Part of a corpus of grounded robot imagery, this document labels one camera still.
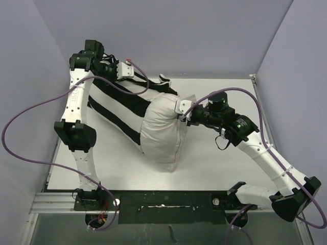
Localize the black white striped pillowcase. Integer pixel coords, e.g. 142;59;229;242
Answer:
88;73;178;148

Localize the white pillow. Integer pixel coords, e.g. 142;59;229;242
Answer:
140;93;187;173

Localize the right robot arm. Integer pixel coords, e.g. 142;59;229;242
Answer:
175;92;321;222

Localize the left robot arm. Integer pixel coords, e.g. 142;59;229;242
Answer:
54;40;116;210

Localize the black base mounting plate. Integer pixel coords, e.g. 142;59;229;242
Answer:
74;190;244;225

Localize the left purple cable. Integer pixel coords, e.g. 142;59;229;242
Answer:
2;61;150;230

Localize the purple cable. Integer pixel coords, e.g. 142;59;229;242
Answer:
2;61;150;230
182;87;327;228

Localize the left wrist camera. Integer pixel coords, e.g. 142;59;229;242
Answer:
116;60;134;80

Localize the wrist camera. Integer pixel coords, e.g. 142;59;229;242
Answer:
175;100;193;121
116;60;134;80

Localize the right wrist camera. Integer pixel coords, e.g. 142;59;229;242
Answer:
175;100;193;121

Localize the aluminium frame rail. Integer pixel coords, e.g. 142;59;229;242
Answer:
30;192;75;214

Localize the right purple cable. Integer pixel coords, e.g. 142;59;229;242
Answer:
182;87;327;228

